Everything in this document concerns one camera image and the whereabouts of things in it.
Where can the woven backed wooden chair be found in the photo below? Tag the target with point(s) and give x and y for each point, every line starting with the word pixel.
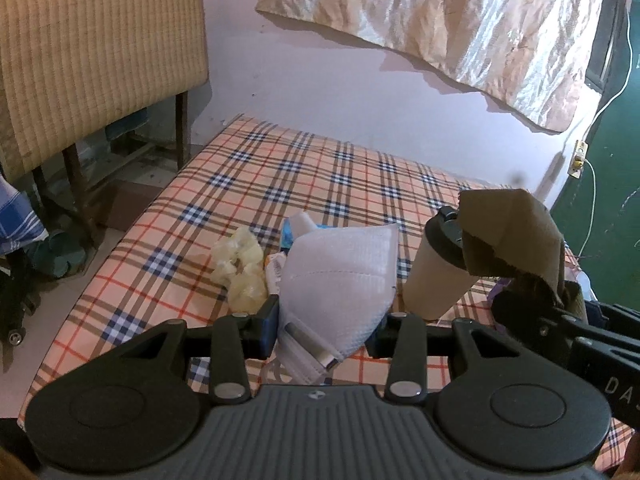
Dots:
pixel 100 50

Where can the crumpled yellow plastic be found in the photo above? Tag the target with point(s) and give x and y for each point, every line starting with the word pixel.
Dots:
pixel 240 260

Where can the white knobbly sock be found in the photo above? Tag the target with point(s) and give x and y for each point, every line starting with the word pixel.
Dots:
pixel 302 221

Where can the brown paper cup with lid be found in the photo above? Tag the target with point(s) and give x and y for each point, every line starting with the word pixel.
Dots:
pixel 430 275

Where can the olive green cloth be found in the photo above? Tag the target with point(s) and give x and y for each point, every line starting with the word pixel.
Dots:
pixel 510 230

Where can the teal cloth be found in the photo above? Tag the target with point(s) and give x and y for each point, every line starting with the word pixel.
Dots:
pixel 57 255

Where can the orange white packet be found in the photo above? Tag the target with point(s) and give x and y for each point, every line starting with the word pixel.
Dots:
pixel 274 267

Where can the purple wipes pack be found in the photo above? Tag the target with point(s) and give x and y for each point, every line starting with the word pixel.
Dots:
pixel 501 287

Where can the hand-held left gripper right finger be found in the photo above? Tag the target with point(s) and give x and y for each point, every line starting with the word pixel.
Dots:
pixel 377 345

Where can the plaid mattress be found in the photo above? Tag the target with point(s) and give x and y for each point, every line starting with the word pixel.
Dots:
pixel 300 170

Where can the blue checked cloth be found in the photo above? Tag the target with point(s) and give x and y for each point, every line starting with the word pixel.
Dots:
pixel 17 220

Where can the blue white tissue pack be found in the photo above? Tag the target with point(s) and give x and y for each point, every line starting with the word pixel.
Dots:
pixel 287 235

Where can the shiny beige curtain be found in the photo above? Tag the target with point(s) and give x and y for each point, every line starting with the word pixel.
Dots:
pixel 450 20

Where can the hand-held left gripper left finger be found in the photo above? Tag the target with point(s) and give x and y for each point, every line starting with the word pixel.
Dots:
pixel 267 330

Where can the wall socket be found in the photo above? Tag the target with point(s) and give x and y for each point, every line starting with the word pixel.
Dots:
pixel 577 159

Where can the dark window frame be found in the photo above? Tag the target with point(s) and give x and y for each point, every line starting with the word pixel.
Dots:
pixel 602 50

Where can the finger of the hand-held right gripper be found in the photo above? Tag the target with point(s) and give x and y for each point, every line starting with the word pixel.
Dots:
pixel 620 322
pixel 530 315

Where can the white face mask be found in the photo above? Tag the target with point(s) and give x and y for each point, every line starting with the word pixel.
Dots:
pixel 335 285

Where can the green door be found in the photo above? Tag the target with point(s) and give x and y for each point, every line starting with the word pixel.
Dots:
pixel 615 185

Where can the black metal stand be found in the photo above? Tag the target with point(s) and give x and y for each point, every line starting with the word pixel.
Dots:
pixel 15 305

